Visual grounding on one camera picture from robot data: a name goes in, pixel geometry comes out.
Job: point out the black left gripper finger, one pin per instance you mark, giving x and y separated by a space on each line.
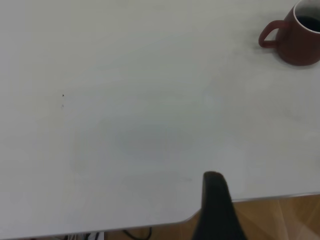
217 215

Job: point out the red ceramic mug with coffee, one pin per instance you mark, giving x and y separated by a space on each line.
295 47

